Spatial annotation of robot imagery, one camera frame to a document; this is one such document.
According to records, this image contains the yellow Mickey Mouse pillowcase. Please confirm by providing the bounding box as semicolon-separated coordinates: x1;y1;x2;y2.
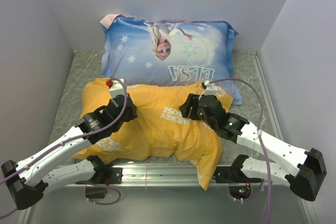
73;83;222;190

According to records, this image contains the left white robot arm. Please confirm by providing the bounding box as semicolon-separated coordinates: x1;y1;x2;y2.
1;94;137;210

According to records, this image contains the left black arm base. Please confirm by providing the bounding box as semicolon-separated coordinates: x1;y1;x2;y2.
84;167;123;206

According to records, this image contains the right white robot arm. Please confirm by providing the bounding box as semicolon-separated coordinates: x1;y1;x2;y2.
179;94;327;201

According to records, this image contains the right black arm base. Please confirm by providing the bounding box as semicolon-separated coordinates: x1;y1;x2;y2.
213;166;252;201

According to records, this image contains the blue Elsa pillow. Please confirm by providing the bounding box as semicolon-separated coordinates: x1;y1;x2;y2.
101;15;243;105

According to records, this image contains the pink cloth corner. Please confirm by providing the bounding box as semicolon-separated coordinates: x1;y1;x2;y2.
100;14;120;29

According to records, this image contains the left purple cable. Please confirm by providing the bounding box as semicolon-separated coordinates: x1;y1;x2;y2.
0;77;131;218

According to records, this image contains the purple cable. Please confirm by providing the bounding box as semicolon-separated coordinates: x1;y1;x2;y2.
209;77;274;224
0;77;131;218

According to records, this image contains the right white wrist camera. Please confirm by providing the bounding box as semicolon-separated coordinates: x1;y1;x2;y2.
201;80;218;96

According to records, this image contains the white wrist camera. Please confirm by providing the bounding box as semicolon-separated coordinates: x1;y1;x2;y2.
201;80;218;96
106;78;127;98

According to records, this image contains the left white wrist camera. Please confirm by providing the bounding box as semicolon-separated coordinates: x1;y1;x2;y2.
106;78;127;98

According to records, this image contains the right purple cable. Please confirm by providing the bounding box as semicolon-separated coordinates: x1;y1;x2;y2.
209;77;274;224

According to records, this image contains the aluminium front rail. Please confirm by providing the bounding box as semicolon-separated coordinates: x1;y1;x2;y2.
112;163;201;187

